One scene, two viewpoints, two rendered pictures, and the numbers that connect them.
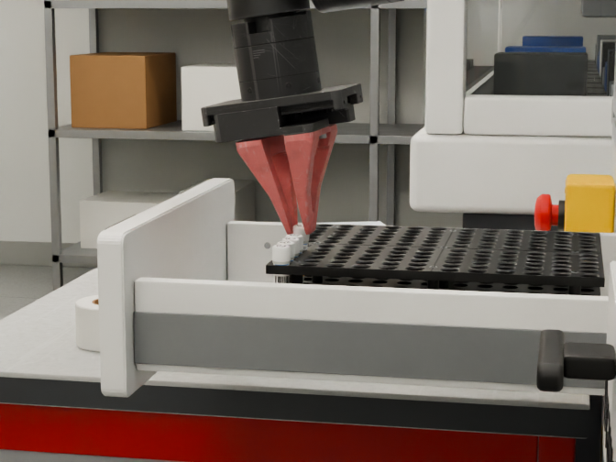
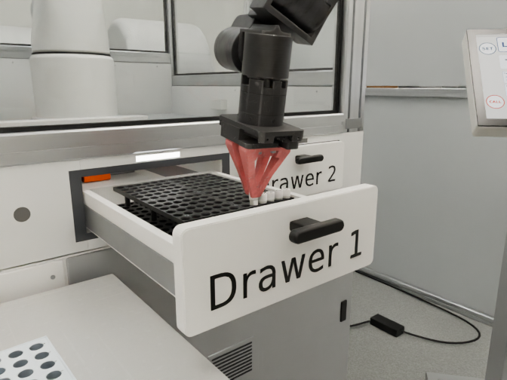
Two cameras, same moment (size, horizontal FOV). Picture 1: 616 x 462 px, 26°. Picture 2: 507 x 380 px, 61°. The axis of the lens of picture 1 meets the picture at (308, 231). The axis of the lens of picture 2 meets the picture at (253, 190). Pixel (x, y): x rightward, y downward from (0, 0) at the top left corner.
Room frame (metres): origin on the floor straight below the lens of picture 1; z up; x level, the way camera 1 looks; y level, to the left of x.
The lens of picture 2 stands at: (1.36, 0.36, 1.05)
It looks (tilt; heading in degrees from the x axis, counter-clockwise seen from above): 14 degrees down; 221
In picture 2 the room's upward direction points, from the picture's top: straight up
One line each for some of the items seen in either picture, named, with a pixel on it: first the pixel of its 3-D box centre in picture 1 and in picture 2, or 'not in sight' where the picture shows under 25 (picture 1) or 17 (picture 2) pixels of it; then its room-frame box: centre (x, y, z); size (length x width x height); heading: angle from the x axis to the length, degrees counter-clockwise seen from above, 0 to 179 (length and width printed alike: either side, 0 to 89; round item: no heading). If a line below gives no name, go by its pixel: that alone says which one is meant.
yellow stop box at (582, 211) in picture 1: (586, 215); not in sight; (1.25, -0.26, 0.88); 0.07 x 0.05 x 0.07; 169
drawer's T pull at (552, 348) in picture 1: (577, 360); (305, 158); (0.62, -0.13, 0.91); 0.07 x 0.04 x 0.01; 169
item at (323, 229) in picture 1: (304, 247); (240, 209); (0.96, 0.00, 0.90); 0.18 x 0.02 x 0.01; 169
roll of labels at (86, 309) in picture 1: (113, 322); not in sight; (1.21, 0.18, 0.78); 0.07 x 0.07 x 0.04
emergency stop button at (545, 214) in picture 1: (550, 214); not in sight; (1.25, -0.23, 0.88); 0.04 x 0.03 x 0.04; 169
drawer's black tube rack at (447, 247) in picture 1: (443, 291); (199, 212); (0.94, -0.10, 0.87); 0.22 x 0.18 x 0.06; 79
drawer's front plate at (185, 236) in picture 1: (176, 273); (291, 248); (0.98, 0.10, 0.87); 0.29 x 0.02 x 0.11; 169
